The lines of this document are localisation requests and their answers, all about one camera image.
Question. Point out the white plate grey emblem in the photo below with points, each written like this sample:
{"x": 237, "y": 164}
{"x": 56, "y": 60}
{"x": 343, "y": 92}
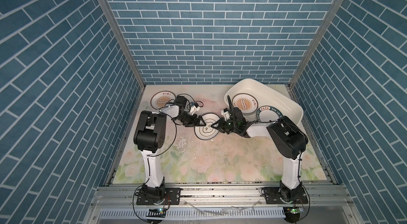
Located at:
{"x": 207, "y": 132}

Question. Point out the green rim plate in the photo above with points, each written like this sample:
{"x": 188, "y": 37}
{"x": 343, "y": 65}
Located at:
{"x": 268, "y": 113}

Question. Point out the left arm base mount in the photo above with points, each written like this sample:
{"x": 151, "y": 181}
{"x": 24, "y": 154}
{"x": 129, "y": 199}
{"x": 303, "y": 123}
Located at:
{"x": 148, "y": 196}

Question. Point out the orange sunburst plate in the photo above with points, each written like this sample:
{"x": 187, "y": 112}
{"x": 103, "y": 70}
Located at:
{"x": 246, "y": 103}
{"x": 160, "y": 99}

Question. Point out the aluminium corner post right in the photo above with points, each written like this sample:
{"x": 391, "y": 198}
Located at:
{"x": 327, "y": 20}

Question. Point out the aluminium corner post left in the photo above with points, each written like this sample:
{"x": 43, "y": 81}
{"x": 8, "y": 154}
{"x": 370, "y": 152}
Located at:
{"x": 107, "y": 11}

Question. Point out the aluminium corner post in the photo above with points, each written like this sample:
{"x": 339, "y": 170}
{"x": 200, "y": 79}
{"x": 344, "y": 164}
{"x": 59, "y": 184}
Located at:
{"x": 327, "y": 20}
{"x": 107, "y": 11}

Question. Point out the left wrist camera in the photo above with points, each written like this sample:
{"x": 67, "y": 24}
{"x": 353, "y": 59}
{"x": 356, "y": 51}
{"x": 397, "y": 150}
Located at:
{"x": 187, "y": 106}

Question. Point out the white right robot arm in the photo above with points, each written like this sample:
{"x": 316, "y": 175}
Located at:
{"x": 288, "y": 138}

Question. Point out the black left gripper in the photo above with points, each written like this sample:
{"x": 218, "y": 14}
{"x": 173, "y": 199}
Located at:
{"x": 195, "y": 123}

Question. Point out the white plastic bin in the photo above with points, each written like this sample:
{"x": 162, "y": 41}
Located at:
{"x": 276, "y": 96}

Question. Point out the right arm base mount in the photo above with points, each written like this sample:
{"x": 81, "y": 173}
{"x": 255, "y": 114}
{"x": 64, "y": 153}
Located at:
{"x": 284, "y": 195}

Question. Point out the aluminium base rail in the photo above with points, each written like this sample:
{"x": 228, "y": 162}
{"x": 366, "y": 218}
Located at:
{"x": 119, "y": 200}

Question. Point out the floral table mat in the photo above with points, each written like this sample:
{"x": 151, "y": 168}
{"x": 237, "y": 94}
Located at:
{"x": 225, "y": 158}

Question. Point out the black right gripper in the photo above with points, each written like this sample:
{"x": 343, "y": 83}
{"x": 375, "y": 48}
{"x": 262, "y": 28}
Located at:
{"x": 220, "y": 126}

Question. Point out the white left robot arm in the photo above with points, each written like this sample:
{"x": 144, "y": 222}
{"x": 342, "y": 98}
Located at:
{"x": 150, "y": 135}

